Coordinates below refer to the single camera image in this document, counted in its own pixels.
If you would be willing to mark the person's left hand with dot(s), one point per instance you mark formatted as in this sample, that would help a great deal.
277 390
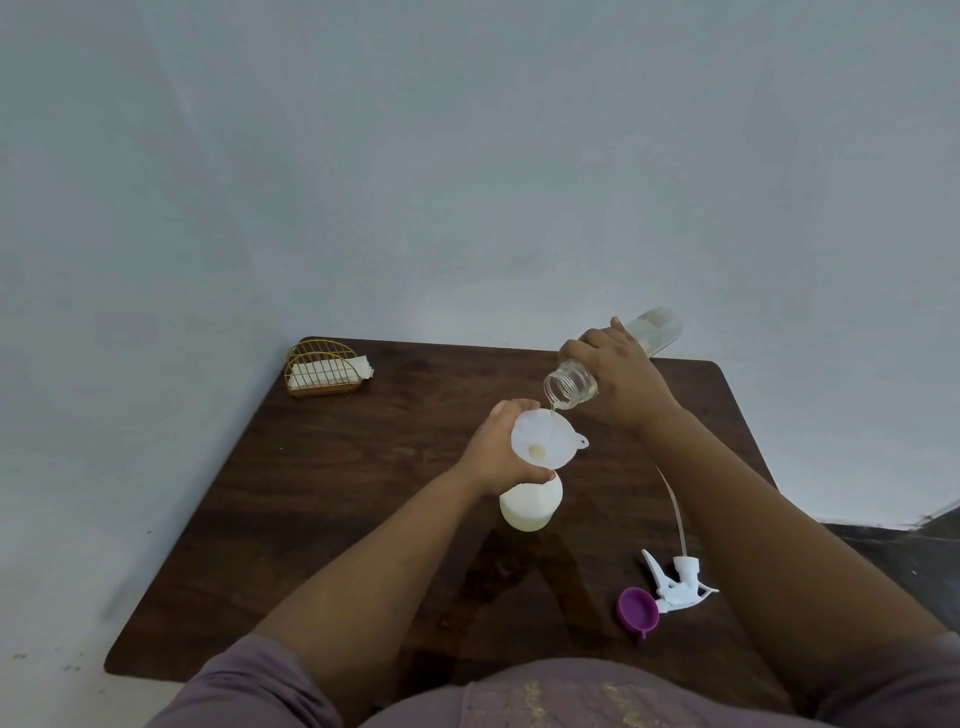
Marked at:
484 454

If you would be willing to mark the person's right hand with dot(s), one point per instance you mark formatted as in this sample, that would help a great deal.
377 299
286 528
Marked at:
626 382

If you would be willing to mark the person's left thumb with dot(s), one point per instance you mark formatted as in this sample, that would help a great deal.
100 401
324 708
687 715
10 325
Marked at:
537 477

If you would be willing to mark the person's right fingers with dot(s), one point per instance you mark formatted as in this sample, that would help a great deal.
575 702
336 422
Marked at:
592 345

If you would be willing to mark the white spray bottle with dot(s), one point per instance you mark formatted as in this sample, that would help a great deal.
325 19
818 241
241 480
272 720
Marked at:
529 508

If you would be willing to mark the white plastic funnel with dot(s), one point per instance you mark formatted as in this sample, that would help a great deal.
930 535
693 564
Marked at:
538 435

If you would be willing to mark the clear plastic bottle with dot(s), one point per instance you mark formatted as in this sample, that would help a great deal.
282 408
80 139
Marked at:
570 386

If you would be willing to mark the person's left forearm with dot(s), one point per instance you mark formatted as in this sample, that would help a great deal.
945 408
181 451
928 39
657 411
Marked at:
390 570

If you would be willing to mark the person's right forearm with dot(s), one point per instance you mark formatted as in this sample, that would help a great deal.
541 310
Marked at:
765 540

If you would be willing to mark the white spray trigger head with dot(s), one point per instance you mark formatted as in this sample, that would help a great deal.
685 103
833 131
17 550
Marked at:
679 589

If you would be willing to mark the person's mauve shirt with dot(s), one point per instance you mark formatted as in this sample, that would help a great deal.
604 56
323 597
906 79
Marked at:
570 697

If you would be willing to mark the white paper napkins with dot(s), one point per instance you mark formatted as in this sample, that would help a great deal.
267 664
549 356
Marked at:
330 373

